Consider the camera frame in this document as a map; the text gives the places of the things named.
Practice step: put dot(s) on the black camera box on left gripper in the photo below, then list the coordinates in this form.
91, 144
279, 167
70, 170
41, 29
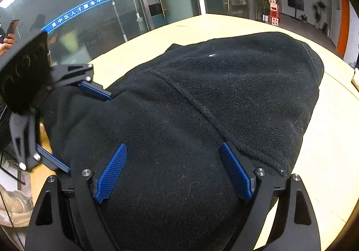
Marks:
24, 69

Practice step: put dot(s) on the wall mounted black television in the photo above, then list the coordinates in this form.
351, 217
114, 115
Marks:
296, 4

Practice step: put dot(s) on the small potted plant far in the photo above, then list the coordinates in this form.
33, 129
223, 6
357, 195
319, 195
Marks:
303, 18

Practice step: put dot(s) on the beige folded cloth pile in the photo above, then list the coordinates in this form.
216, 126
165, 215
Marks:
16, 208

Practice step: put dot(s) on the black Camel fleece jacket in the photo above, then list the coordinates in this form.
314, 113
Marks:
173, 113

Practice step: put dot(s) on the tall potted plant far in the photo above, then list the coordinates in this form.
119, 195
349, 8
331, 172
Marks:
318, 8

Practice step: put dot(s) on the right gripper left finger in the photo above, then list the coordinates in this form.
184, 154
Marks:
67, 212

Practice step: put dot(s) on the red white stacked boxes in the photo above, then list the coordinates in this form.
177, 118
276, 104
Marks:
273, 12

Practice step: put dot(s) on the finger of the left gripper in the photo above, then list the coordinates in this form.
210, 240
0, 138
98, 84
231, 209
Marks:
94, 90
47, 159

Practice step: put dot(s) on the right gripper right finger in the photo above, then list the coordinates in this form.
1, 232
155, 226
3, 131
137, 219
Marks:
294, 227

